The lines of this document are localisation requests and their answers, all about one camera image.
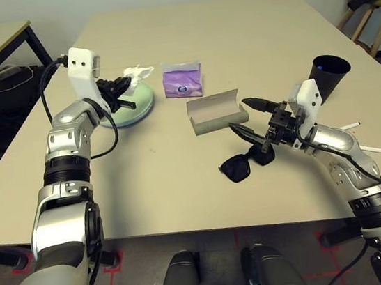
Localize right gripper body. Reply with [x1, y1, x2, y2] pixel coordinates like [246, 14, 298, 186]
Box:
[257, 99, 304, 157]

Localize black sunglasses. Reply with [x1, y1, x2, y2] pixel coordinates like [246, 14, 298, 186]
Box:
[216, 140, 279, 186]

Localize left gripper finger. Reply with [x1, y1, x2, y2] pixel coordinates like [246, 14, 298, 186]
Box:
[111, 75, 133, 88]
[114, 82, 136, 98]

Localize white power strip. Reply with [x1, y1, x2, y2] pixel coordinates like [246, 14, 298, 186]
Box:
[0, 63, 23, 79]

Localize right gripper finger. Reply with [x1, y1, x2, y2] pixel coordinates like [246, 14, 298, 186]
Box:
[228, 117, 272, 153]
[242, 94, 281, 117]

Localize black table foot bar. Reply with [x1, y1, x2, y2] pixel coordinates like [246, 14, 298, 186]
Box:
[0, 229, 122, 283]
[318, 217, 366, 249]

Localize black plastic cup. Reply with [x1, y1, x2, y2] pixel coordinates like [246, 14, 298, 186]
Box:
[307, 52, 356, 106]

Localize thin white cable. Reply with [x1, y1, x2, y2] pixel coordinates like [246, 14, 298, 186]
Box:
[0, 63, 36, 93]

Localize grey right robot leg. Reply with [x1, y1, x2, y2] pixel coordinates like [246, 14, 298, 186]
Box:
[238, 236, 314, 285]

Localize grey glasses case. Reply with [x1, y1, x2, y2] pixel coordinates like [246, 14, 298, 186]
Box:
[185, 87, 252, 138]

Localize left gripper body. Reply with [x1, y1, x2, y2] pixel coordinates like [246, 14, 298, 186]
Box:
[96, 74, 138, 115]

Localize white tissue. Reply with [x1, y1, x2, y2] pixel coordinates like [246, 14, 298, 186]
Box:
[121, 62, 158, 96]

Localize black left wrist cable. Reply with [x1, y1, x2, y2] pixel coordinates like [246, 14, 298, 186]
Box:
[36, 51, 122, 166]

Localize pale green plate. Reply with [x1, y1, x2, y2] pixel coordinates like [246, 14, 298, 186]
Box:
[93, 79, 158, 130]

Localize purple tissue pack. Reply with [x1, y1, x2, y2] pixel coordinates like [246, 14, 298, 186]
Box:
[160, 58, 207, 102]

